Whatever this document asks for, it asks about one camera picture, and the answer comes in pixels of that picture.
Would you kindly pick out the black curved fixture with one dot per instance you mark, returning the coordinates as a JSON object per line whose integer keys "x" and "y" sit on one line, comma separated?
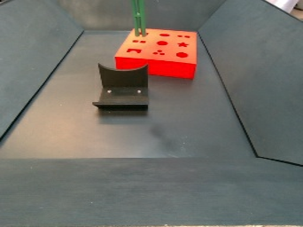
{"x": 124, "y": 88}

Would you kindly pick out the red shape sorting block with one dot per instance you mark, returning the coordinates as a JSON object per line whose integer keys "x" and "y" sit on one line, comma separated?
{"x": 167, "y": 51}

